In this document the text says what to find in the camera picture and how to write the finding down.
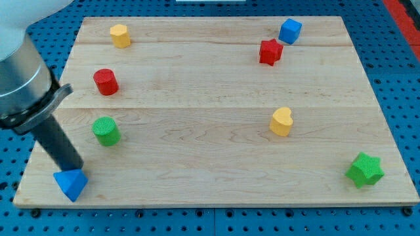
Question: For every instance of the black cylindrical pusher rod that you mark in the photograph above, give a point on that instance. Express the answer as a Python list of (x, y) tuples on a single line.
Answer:
[(55, 142)]

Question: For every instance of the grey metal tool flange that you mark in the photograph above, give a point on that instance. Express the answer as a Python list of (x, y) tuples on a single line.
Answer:
[(24, 121)]

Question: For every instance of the blue triangle block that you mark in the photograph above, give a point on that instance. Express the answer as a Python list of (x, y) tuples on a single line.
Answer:
[(71, 182)]

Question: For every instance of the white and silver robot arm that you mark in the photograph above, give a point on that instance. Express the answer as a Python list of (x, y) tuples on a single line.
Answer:
[(29, 90)]

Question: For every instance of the green cylinder block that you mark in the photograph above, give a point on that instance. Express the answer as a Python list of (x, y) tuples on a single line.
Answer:
[(106, 131)]

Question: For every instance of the red cylinder block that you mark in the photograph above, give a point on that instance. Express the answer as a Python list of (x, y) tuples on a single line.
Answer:
[(106, 82)]

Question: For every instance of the yellow hexagon block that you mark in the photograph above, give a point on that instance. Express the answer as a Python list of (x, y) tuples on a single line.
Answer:
[(120, 36)]

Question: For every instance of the light wooden board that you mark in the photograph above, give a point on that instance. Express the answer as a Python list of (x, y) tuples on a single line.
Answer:
[(193, 109)]

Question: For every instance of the yellow heart block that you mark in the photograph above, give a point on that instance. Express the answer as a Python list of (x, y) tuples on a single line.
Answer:
[(281, 122)]

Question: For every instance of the red star block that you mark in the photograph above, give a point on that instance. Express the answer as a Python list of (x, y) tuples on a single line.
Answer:
[(270, 52)]

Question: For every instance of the blue cube block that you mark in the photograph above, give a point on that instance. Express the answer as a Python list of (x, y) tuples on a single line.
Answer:
[(290, 31)]

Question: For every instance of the green star block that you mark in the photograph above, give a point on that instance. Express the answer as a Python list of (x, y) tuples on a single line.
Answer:
[(365, 170)]

